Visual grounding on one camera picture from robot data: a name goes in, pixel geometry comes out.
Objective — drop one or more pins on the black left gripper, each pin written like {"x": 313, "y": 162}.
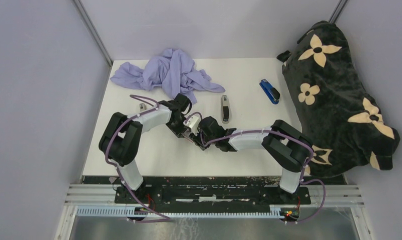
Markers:
{"x": 177, "y": 132}

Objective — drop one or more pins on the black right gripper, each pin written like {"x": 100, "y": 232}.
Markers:
{"x": 196, "y": 140}

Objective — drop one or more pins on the beige black stapler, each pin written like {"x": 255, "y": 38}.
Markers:
{"x": 225, "y": 109}

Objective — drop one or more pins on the red white staple box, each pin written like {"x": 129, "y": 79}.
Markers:
{"x": 188, "y": 135}

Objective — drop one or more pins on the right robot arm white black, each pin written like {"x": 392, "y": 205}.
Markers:
{"x": 288, "y": 147}

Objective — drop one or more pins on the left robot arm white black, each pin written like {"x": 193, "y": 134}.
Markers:
{"x": 121, "y": 138}

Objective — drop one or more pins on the blue stapler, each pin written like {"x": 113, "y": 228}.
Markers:
{"x": 272, "y": 93}

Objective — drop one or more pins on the purple crumpled cloth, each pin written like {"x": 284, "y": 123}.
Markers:
{"x": 173, "y": 71}

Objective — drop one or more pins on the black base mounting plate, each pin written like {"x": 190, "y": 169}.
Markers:
{"x": 207, "y": 195}

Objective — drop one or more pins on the black floral plush pillow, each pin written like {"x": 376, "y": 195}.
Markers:
{"x": 343, "y": 121}

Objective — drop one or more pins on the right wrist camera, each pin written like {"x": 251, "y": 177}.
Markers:
{"x": 192, "y": 123}

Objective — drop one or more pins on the aluminium rail frame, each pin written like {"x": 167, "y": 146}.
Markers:
{"x": 97, "y": 200}

